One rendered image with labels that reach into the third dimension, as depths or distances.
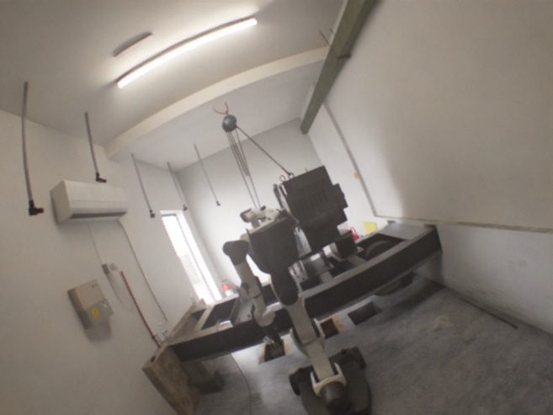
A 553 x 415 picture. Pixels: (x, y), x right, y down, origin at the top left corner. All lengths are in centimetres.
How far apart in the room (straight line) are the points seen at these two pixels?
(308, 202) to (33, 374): 242
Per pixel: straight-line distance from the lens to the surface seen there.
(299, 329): 156
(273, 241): 133
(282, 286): 146
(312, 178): 234
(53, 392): 170
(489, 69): 153
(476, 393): 171
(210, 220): 476
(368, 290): 217
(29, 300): 172
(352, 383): 174
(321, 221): 219
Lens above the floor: 144
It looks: 1 degrees down
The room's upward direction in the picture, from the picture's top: 24 degrees counter-clockwise
